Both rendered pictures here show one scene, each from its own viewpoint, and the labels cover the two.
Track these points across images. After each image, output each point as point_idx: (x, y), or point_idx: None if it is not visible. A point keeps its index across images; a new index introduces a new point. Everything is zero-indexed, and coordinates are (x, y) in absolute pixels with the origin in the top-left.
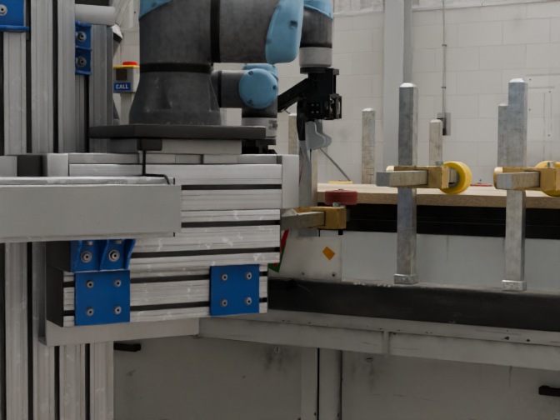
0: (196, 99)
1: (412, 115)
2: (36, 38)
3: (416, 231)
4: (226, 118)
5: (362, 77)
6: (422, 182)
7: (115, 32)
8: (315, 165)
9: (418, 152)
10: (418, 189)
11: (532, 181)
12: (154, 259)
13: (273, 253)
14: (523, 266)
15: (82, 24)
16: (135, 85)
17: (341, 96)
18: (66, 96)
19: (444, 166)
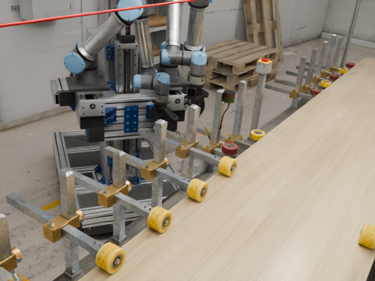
0: (75, 76)
1: (187, 119)
2: (102, 48)
3: (188, 171)
4: (242, 95)
5: None
6: (173, 148)
7: (186, 48)
8: (215, 127)
9: None
10: (296, 178)
11: (133, 164)
12: (75, 111)
13: (80, 125)
14: (155, 204)
15: (110, 47)
16: (256, 69)
17: (195, 99)
18: (104, 65)
19: (183, 148)
